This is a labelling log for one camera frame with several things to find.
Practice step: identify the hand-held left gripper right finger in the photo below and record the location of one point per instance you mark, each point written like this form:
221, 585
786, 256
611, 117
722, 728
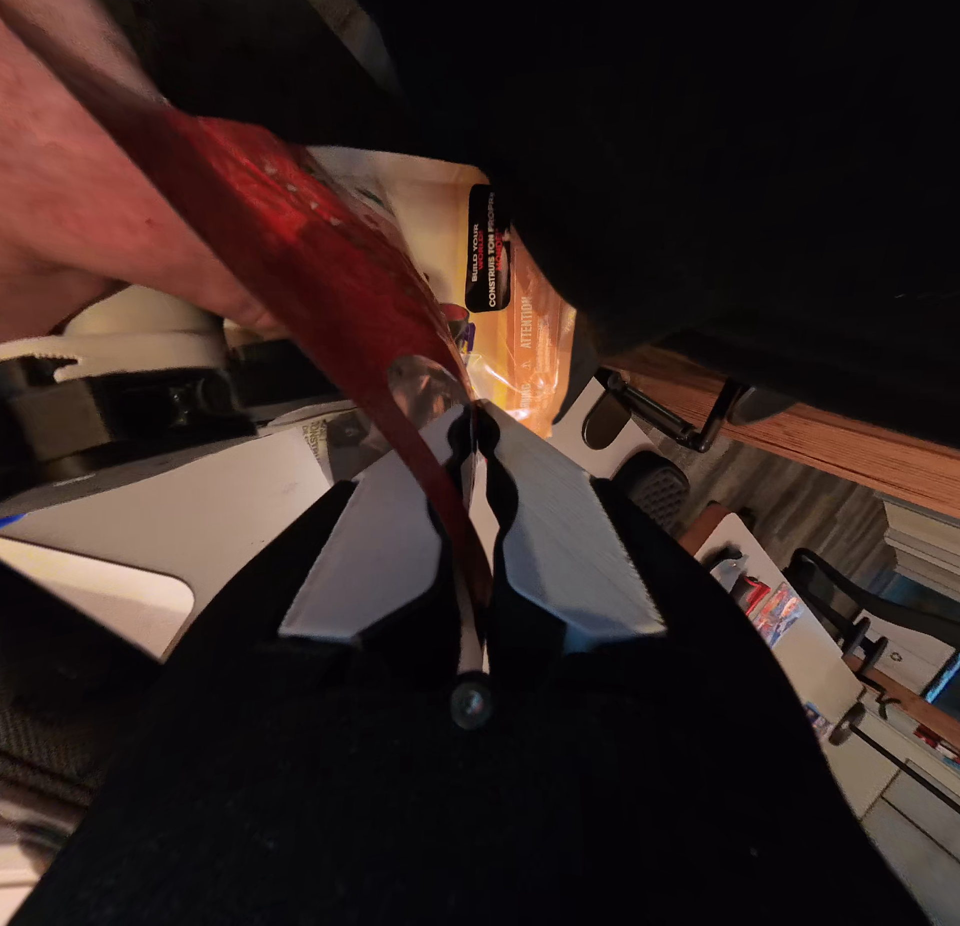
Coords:
577, 559

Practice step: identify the printed toy set bag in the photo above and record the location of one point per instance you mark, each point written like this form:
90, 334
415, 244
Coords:
300, 251

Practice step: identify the black office chair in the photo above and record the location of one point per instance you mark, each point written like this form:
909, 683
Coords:
840, 589

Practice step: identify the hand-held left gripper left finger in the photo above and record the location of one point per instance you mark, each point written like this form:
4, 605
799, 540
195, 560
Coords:
360, 559

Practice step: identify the black metal frame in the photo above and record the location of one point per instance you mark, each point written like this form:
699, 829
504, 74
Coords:
675, 420

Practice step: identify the person's right hand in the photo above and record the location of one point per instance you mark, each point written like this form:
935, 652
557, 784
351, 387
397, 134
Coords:
60, 214

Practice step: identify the black foot pedal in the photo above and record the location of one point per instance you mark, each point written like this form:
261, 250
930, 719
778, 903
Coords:
656, 487

